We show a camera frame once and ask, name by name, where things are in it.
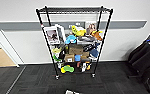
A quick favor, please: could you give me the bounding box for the pale basket with dark spots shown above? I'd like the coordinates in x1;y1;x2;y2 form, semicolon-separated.
64;89;84;94

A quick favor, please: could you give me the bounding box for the green and yellow toy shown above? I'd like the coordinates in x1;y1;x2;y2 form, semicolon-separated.
60;64;75;74

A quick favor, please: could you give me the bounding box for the yellow plush toy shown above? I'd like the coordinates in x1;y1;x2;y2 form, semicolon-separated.
70;25;87;38

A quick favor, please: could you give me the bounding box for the blue cup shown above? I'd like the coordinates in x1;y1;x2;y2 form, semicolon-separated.
74;54;81;63

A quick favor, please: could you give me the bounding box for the orange white black toy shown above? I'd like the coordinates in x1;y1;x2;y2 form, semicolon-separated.
80;61;92;72

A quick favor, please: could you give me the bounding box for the small cardboard box white label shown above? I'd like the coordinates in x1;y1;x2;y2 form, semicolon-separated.
64;54;75;64

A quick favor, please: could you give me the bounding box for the large cardboard box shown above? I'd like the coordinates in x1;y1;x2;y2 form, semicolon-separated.
68;43;85;56

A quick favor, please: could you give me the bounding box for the dark blue shark plush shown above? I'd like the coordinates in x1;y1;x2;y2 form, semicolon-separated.
89;48;99;60

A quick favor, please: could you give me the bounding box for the light blue plush toy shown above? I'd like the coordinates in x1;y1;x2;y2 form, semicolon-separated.
64;34;78;45

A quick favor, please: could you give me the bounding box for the flat dark grey box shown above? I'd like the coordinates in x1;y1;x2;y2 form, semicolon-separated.
76;35;96;45

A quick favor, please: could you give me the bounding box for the thin white box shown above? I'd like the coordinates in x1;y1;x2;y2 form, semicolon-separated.
55;23;67;44

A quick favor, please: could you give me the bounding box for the white box with photo print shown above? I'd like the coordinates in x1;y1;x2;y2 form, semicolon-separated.
43;25;61;46

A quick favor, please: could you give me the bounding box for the black wire shelf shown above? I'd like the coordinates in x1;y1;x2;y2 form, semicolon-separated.
35;5;114;80

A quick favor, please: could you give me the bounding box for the box with portrait print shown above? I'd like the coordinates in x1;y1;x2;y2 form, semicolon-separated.
85;21;98;35

